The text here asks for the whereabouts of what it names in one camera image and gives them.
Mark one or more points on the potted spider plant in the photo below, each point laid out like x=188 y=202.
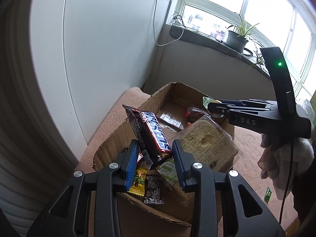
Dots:
x=238 y=34

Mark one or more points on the white cabinet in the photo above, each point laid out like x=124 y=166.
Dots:
x=86 y=54

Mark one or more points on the dark green candy packet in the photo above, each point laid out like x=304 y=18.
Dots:
x=267 y=195

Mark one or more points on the yellow ball candy green wrapper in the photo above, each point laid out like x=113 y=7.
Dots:
x=207 y=100

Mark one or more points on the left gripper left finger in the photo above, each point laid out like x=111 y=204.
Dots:
x=67 y=213

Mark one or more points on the brown cardboard box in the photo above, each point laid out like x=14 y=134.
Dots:
x=115 y=134

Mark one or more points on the cracker pack clear wrapper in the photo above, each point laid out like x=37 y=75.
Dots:
x=211 y=142

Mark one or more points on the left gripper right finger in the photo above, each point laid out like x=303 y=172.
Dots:
x=244 y=212

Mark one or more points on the dried fruit red clear packet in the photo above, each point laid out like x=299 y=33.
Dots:
x=193 y=114

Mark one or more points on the yellow candy packet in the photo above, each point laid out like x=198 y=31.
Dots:
x=138 y=185

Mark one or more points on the brown Snickers bar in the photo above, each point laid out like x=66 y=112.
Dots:
x=153 y=143

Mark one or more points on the white cloth glove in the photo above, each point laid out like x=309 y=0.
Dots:
x=275 y=162

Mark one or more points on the white window frame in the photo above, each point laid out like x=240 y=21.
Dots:
x=287 y=24

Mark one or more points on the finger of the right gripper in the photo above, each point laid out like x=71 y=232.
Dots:
x=250 y=102
x=240 y=111

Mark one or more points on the black candy packet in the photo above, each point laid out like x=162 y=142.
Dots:
x=153 y=190

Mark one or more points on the small spider plant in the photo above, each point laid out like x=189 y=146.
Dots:
x=257 y=61

